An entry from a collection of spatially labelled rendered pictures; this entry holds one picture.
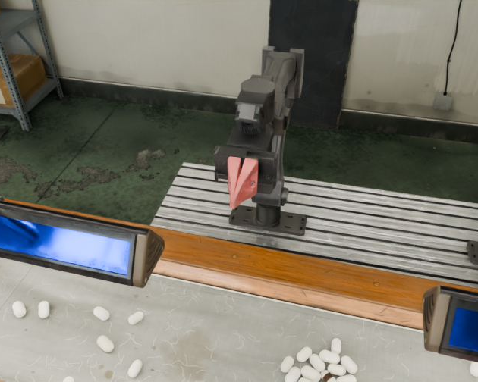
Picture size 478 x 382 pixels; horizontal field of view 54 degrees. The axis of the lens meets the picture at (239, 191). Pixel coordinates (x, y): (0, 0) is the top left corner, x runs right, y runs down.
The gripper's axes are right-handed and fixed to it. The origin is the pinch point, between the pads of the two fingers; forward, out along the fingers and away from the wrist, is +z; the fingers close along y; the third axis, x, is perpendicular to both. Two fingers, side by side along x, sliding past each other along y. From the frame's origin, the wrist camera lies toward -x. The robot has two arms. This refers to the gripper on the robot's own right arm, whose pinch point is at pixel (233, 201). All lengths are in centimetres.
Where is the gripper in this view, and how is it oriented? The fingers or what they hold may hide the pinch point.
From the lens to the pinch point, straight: 69.6
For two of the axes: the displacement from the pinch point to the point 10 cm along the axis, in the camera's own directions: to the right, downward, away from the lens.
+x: 0.0, 7.5, 6.6
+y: 9.7, 1.5, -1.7
